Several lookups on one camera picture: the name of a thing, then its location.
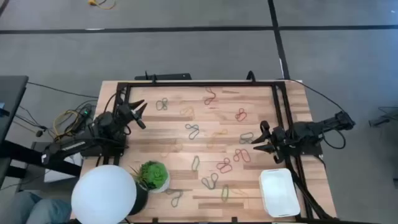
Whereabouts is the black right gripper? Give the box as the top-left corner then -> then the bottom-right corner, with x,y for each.
251,120 -> 293,164

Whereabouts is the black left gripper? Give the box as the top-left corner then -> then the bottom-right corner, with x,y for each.
117,99 -> 149,130

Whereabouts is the teal rubber band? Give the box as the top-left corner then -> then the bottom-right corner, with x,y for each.
185,123 -> 200,141
239,131 -> 255,145
201,172 -> 220,190
155,97 -> 169,111
165,189 -> 185,208

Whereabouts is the yellow rubber band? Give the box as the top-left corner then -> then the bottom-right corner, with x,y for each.
229,187 -> 249,197
180,106 -> 196,119
206,128 -> 229,149
160,142 -> 185,157

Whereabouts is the red rubber band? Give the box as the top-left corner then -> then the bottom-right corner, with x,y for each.
233,148 -> 252,164
234,108 -> 248,123
216,157 -> 234,174
204,86 -> 218,106

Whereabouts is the white plastic bin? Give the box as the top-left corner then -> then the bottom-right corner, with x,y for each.
258,167 -> 302,218

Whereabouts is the succulent in patterned pot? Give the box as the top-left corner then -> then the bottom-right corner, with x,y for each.
129,160 -> 171,194

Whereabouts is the white globe lamp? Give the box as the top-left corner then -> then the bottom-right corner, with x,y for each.
70,164 -> 149,224

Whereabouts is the white paper sheet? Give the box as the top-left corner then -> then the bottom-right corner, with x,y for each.
43,154 -> 83,184

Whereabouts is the black floor stand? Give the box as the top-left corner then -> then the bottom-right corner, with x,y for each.
368,106 -> 398,128

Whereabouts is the black desk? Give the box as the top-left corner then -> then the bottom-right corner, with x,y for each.
0,75 -> 82,187

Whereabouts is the person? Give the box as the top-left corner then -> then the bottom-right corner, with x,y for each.
7,190 -> 73,224

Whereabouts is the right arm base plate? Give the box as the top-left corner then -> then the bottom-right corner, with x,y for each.
277,129 -> 324,156

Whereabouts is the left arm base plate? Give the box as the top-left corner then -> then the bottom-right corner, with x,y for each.
80,144 -> 127,158

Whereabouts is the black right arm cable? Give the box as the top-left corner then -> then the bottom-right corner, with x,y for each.
321,128 -> 347,150

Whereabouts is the black cable to arm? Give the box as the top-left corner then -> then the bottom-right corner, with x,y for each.
289,79 -> 345,112

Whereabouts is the yellow cable bundle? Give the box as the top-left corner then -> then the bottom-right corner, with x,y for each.
52,109 -> 82,141

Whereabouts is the thin black cable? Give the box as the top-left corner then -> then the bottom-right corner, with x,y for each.
26,81 -> 100,100

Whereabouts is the yellow floor cable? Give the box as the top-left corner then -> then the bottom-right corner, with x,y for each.
88,0 -> 116,10

